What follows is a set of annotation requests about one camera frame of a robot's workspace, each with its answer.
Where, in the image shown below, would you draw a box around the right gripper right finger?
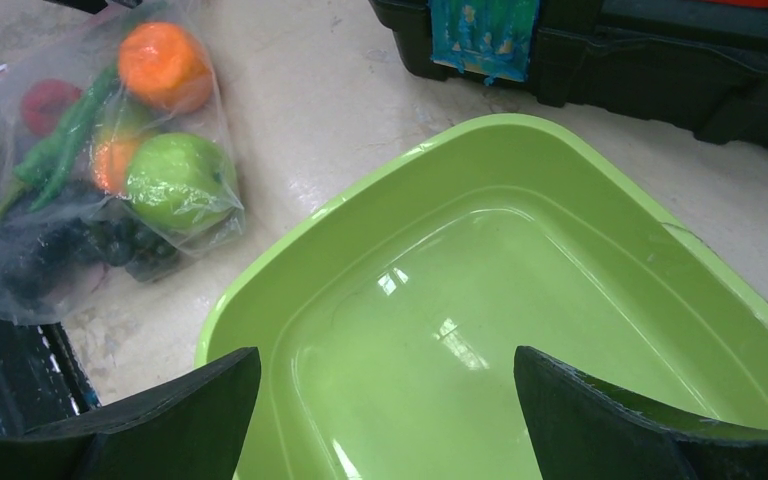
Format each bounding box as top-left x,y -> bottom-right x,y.
513,346 -> 768,479

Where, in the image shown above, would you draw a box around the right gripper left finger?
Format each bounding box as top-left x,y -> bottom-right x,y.
0,347 -> 261,479

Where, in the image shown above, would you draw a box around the clear zip top bag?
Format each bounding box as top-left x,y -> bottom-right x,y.
0,1 -> 244,325

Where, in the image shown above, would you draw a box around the dark purple fake grapes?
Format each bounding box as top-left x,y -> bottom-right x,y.
0,180 -> 180,301

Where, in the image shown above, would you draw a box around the green fake apple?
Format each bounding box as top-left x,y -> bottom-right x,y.
125,132 -> 242,235

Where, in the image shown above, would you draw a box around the small orange fake fruit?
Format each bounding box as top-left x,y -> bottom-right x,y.
91,130 -> 143,196

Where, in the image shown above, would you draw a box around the green fake bean pod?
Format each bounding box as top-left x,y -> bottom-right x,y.
0,64 -> 119,224

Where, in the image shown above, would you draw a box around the green plastic tray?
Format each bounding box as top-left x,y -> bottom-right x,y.
196,114 -> 768,479

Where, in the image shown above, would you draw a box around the black plastic toolbox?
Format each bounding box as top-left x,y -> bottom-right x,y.
372,1 -> 768,148

